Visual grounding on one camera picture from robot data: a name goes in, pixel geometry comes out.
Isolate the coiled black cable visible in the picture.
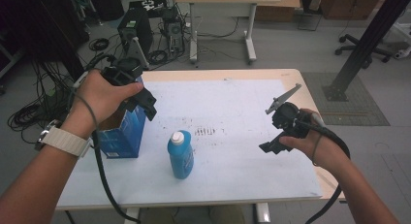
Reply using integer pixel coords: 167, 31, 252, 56
88, 37, 111, 52
147, 49, 170, 65

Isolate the grey wrist strap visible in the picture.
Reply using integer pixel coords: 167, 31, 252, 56
310, 133, 325, 167
72, 90, 99, 132

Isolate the grey left wrist strap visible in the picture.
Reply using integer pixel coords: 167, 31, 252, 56
72, 90, 99, 132

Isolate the white band wristwatch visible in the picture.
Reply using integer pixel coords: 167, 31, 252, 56
34, 119, 92, 159

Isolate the brown cardboard box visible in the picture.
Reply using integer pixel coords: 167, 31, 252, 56
254, 0, 303, 23

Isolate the person's right hand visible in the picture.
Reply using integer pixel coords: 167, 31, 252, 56
279, 109, 351, 176

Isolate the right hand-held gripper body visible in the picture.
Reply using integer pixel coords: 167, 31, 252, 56
265, 82, 313, 140

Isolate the small black computer tower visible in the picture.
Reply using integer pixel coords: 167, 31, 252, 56
162, 10, 185, 54

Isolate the black metal post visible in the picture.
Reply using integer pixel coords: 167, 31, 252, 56
322, 0, 411, 103

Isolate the blue bottle with white cap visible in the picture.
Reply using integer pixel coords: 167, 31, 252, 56
167, 130, 195, 180

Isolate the person's left hand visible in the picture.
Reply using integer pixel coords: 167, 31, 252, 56
61, 69, 145, 141

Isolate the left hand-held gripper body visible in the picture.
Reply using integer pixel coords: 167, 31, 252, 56
101, 36, 153, 106

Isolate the black cable bundle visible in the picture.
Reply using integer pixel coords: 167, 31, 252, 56
7, 59, 77, 144

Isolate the grey right wrist strap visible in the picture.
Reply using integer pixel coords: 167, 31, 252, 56
310, 133, 325, 167

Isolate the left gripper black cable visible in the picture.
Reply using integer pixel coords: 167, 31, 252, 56
84, 51, 142, 224

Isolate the wooden cabinet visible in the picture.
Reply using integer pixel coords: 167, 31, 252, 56
319, 0, 386, 20

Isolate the white paper sheet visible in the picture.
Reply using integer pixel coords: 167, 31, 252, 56
57, 79, 325, 208

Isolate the black wire rack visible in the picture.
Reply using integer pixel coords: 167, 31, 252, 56
297, 3, 323, 32

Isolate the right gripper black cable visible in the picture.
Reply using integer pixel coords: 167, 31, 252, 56
299, 118, 352, 224

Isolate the blue cardboard box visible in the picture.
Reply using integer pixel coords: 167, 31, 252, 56
96, 76, 148, 160

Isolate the white table leg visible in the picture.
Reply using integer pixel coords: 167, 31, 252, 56
254, 202, 271, 224
123, 207, 141, 224

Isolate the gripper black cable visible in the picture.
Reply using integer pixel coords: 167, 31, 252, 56
84, 51, 142, 224
299, 118, 352, 224

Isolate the black office chair base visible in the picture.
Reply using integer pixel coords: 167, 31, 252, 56
334, 33, 394, 70

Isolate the dark curtain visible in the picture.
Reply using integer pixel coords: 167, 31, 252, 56
0, 0, 90, 80

